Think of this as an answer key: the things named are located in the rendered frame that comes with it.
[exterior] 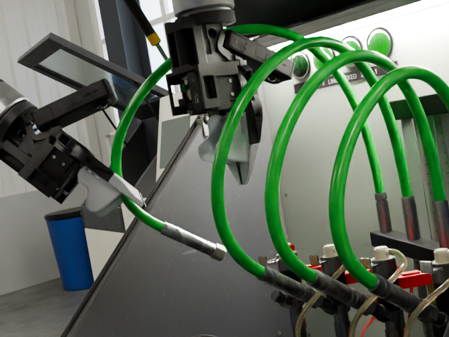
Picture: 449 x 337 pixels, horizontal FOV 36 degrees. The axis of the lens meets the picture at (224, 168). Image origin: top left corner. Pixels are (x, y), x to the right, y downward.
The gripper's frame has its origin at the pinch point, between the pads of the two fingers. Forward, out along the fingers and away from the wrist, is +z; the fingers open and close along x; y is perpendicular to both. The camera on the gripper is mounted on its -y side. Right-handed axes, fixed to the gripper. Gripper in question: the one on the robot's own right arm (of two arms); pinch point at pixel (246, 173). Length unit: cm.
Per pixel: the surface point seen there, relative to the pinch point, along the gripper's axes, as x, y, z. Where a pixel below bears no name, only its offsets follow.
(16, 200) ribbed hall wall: -663, -218, 32
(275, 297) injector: 0.4, -0.9, 16.2
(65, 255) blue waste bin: -569, -220, 88
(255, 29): -5.1, -10.1, -18.8
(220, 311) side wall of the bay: -30.9, -13.9, 25.4
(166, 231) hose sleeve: -11.6, 6.0, 6.3
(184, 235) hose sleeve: -10.7, 3.7, 7.2
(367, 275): 24.8, 8.1, 9.4
